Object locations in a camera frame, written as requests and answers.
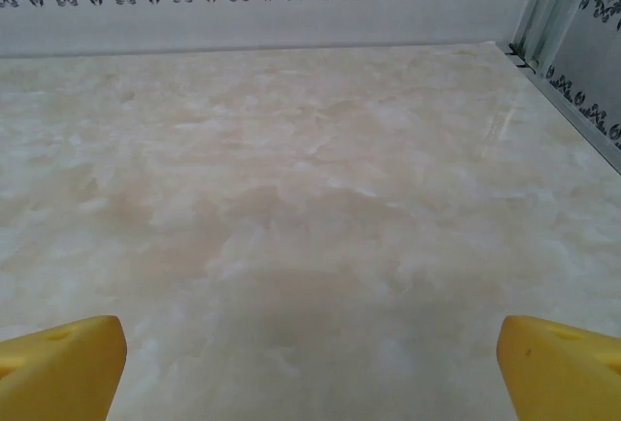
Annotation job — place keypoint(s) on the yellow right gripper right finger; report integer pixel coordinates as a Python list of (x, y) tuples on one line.
[(567, 377)]

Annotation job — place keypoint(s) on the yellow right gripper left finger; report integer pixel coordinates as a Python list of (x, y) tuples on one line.
[(63, 372)]

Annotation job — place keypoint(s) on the aluminium side rail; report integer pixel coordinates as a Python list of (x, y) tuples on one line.
[(577, 115)]

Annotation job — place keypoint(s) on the aluminium frame post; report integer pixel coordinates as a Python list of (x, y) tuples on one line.
[(545, 4)]

